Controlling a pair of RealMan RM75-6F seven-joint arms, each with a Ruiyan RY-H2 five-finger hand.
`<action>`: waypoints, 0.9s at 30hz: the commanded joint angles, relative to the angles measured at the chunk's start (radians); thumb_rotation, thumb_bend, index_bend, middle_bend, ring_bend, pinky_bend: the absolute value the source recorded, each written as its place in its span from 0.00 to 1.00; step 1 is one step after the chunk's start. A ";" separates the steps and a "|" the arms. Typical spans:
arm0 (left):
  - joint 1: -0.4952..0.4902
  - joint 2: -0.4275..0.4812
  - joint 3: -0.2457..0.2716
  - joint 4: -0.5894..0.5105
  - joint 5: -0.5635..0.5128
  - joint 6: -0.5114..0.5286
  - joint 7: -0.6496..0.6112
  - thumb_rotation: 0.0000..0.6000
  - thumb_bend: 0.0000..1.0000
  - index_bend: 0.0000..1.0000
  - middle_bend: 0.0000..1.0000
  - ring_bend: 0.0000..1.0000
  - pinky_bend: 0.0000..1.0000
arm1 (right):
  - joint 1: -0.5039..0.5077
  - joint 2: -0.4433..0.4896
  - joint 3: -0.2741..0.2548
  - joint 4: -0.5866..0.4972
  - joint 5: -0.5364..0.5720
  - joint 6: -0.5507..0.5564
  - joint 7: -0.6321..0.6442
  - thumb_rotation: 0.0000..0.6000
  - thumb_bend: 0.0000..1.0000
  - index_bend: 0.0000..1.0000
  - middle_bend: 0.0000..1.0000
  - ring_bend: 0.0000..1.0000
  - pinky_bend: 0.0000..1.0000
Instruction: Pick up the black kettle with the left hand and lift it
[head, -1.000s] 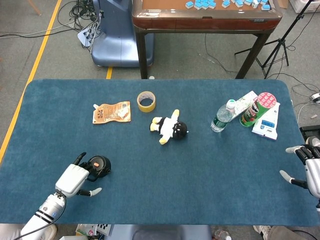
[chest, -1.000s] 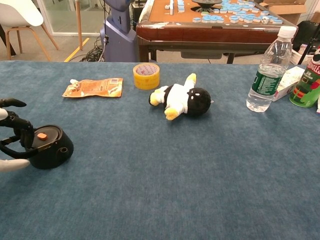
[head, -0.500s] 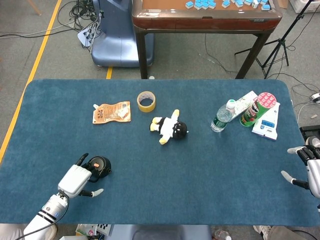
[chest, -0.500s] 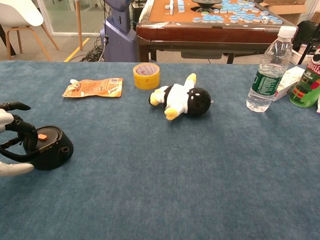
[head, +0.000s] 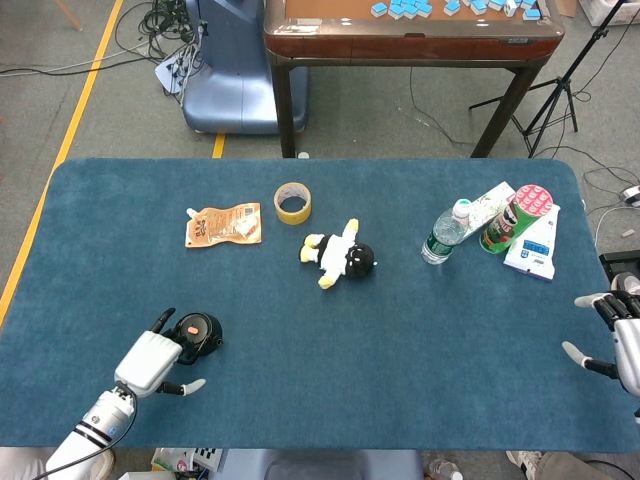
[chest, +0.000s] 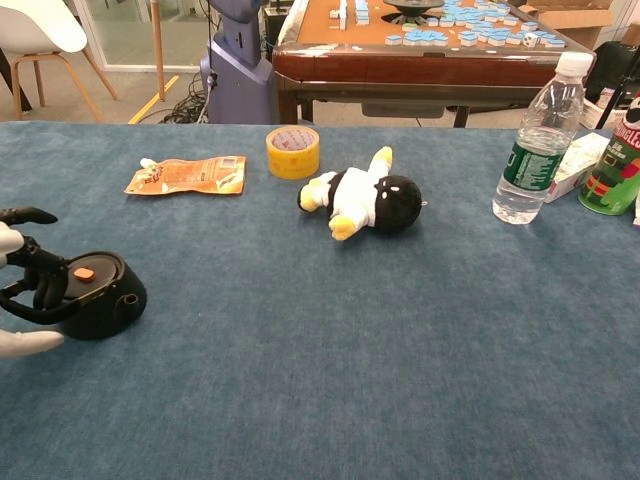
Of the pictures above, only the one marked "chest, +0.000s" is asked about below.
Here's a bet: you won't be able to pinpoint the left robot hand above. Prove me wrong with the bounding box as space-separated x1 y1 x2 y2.
0 207 70 359

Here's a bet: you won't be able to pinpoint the black cast iron teapot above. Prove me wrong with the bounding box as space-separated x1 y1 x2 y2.
0 251 149 342

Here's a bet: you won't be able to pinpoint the purple-blue robot base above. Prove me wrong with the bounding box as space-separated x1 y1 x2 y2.
199 0 275 125

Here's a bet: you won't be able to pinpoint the orange snack pouch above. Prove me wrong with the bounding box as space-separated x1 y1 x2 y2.
123 155 248 197

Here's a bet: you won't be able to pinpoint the white chair wooden legs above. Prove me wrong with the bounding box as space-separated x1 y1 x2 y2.
0 0 119 124

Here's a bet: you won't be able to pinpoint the wooden pole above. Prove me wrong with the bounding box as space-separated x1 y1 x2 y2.
149 0 167 103

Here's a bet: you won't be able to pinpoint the yellow packing tape roll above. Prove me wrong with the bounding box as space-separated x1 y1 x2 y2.
265 125 321 180

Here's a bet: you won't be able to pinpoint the blue table cloth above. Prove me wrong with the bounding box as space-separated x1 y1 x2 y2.
0 121 640 480

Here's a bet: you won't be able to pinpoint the black white penguin plush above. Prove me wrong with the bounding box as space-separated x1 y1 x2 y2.
297 145 429 243

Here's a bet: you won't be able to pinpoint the brown mahjong table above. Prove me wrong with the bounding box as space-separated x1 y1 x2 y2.
272 0 599 129

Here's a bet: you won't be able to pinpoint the black mahjong table centre console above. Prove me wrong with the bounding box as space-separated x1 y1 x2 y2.
382 0 444 25

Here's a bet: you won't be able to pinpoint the clear plastic water bottle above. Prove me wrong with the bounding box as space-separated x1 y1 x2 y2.
491 50 595 226

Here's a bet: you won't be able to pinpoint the white paper carton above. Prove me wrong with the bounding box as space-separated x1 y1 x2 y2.
544 130 614 204

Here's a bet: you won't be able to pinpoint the green Pringles can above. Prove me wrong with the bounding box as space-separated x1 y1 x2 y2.
577 92 640 217

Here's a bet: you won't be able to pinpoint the white box with printed items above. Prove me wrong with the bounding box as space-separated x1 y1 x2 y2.
582 87 621 130

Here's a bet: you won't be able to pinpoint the cardboard box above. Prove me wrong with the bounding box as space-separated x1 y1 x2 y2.
517 0 615 51

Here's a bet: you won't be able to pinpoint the black tripod leg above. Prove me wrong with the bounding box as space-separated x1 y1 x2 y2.
594 74 632 130

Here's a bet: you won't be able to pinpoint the black bag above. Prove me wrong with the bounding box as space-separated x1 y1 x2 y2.
584 40 640 104

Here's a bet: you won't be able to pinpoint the black floor cables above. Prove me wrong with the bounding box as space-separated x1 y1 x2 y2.
162 69 221 125

